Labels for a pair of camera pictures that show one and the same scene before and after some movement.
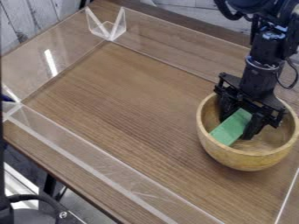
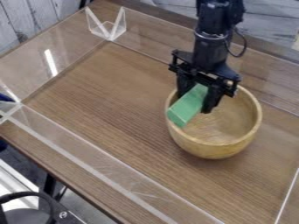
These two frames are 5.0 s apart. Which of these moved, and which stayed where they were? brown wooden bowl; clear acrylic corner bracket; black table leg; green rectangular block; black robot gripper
Moved: green rectangular block; black robot gripper; brown wooden bowl
Stayed: clear acrylic corner bracket; black table leg
